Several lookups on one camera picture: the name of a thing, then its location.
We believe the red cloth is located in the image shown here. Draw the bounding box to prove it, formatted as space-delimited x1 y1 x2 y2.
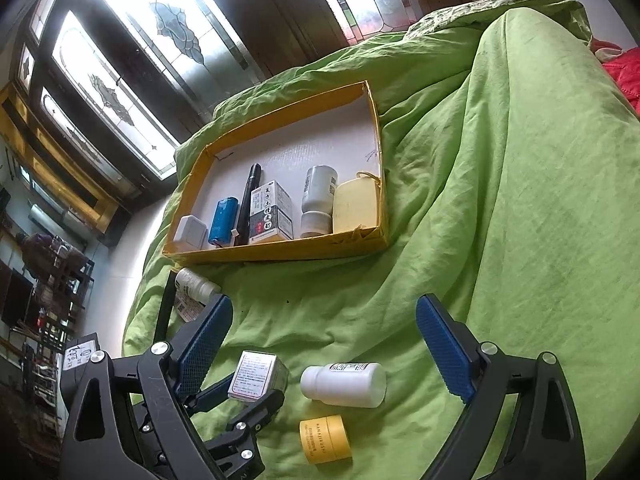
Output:
590 45 640 111

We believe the white bottle with green label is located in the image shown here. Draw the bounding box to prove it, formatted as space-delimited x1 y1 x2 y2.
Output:
175 267 222 305

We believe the yellow-trimmed wooden door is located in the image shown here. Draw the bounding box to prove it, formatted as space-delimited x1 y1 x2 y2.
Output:
0 82 123 241

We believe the yellow jar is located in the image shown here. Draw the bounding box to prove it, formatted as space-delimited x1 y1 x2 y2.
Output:
298 414 353 463

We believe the green blanket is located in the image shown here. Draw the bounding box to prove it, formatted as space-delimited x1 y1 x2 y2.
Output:
122 0 640 480

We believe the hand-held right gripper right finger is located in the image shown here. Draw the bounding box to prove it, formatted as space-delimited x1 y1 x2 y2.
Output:
416 294 587 480

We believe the pale yellow plastic case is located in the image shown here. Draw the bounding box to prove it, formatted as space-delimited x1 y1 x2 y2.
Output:
331 172 383 235

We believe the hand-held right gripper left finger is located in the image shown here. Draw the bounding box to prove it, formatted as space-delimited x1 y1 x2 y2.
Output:
59 294 235 480

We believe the white ointment tube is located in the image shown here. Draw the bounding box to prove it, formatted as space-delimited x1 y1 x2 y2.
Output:
172 295 208 323

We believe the small plain white bottle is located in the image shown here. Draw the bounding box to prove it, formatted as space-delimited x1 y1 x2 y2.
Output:
300 360 388 408

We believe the blue battery pack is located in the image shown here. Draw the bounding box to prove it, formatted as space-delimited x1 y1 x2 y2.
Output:
207 196 243 248

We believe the black marker pen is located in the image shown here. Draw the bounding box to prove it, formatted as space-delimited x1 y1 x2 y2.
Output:
234 162 263 247

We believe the white bottle with grey label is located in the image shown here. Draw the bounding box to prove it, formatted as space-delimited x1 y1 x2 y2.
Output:
299 165 339 238

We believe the white and red medicine box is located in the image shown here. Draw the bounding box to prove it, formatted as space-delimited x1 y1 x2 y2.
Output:
248 180 295 245

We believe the small silver box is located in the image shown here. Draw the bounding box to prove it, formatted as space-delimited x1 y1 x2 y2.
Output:
227 350 290 402

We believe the wooden chair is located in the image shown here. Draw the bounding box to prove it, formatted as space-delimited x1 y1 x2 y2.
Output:
50 245 96 321

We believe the yellow cardboard box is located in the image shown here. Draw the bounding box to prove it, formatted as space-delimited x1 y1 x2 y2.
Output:
162 80 390 266

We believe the white charger adapter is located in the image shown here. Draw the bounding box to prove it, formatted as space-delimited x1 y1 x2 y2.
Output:
172 215 208 252

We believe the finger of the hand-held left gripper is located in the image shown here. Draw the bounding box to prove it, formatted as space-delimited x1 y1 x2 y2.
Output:
184 377 238 413
207 389 286 466

